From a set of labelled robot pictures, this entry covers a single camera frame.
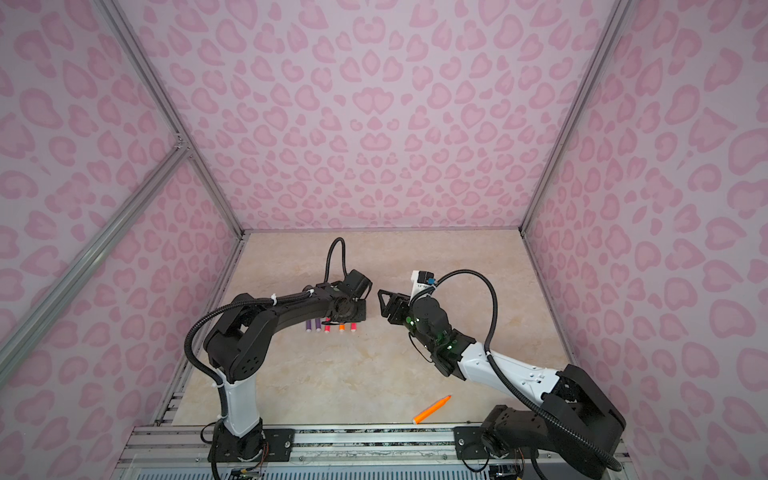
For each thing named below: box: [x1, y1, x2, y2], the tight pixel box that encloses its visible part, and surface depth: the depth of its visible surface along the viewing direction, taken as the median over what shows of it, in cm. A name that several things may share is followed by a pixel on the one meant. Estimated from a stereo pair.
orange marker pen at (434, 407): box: [412, 395, 452, 425], surface depth 80 cm
